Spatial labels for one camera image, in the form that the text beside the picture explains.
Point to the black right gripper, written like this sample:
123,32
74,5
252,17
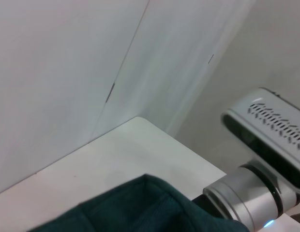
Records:
205,205

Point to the dark teal lunch bag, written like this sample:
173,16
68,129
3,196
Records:
140,207

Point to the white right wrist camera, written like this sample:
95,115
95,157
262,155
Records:
273,135

